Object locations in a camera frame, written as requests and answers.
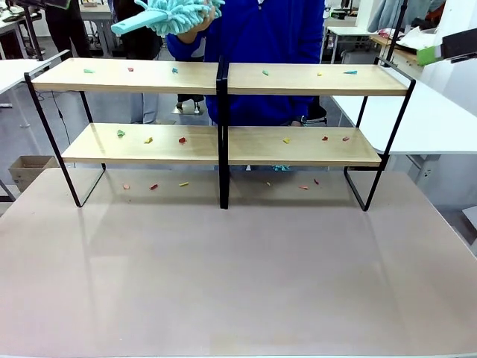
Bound bystander in black clothes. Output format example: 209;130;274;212
43;0;92;59

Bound white crumpled paper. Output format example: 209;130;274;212
395;25;446;51

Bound grey jacket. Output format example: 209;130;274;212
366;0;446;34

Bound black tripod pole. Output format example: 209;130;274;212
385;0;408;65

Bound person in blue sweater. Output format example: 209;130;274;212
203;0;326;128

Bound person's right forearm blue sleeve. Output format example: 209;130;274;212
165;28;221;63

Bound black hanging cable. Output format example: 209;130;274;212
51;91;72;151

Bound person's right hand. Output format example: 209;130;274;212
177;5;218;37

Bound cardboard box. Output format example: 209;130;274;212
7;155;60;193

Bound white background desk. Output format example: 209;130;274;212
324;25;376;65

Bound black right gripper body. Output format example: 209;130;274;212
440;31;477;63

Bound black stand pole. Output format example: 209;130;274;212
13;0;45;61

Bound light grey trouser legs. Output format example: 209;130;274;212
129;92;160;125

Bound white side table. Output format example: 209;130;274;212
330;78;477;187
0;51;71;130

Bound teal chenille duster with handle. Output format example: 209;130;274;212
110;0;227;37

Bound wooden shelf unit black frame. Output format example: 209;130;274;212
217;54;417;212
24;49;226;210

